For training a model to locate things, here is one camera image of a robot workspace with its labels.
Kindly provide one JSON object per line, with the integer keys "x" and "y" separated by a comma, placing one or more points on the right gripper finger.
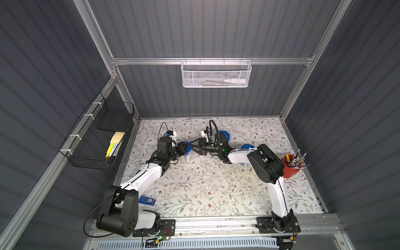
{"x": 198, "y": 149}
{"x": 197, "y": 143}

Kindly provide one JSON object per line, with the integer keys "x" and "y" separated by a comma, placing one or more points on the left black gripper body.
{"x": 181, "y": 148}

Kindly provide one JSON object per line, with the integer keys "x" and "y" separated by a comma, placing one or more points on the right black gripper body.
{"x": 202, "y": 147}

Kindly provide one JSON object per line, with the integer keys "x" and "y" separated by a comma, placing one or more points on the blue-lid clear jar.
{"x": 187, "y": 157}
{"x": 247, "y": 147}
{"x": 224, "y": 136}

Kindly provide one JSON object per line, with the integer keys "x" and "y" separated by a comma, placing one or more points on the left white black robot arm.
{"x": 119, "y": 212}

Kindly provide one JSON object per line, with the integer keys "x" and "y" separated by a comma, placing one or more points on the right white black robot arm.
{"x": 268, "y": 167}

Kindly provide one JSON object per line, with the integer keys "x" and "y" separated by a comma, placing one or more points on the yellow sticky notes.
{"x": 114, "y": 143}

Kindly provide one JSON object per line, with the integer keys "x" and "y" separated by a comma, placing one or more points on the blue small box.
{"x": 147, "y": 201}

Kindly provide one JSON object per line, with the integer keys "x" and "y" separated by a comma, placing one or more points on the black notebook in basket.
{"x": 114, "y": 120}

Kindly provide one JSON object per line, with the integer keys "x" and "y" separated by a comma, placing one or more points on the white tube in basket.
{"x": 235, "y": 81}

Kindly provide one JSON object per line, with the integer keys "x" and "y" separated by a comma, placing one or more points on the red pen cup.
{"x": 292, "y": 165}

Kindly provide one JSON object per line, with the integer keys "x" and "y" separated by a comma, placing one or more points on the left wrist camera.
{"x": 172, "y": 134}

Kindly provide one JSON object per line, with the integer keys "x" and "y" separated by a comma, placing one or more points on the white wire mesh basket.
{"x": 212, "y": 73}

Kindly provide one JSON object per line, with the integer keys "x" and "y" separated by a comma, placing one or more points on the black wire wall basket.
{"x": 86, "y": 146}

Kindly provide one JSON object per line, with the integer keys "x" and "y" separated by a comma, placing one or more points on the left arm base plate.
{"x": 163, "y": 227}

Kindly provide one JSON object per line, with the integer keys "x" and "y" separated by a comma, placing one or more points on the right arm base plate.
{"x": 271, "y": 224}

